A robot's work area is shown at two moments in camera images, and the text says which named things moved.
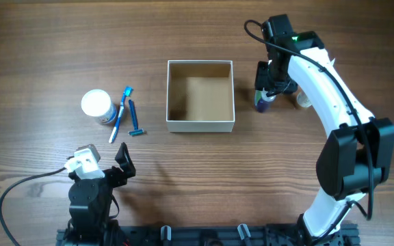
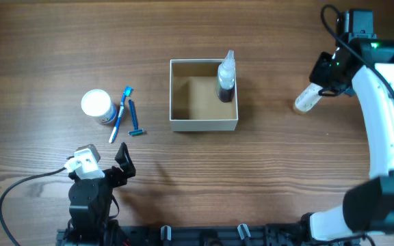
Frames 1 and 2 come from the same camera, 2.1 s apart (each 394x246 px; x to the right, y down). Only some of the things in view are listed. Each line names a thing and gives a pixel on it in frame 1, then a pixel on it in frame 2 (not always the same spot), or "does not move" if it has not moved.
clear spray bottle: [262, 102] → [225, 80]
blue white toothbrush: [128, 91] does not move
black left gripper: [120, 178] does not move
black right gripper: [260, 81] → [315, 76]
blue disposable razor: [136, 131] does not move
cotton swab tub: [98, 102] does not move
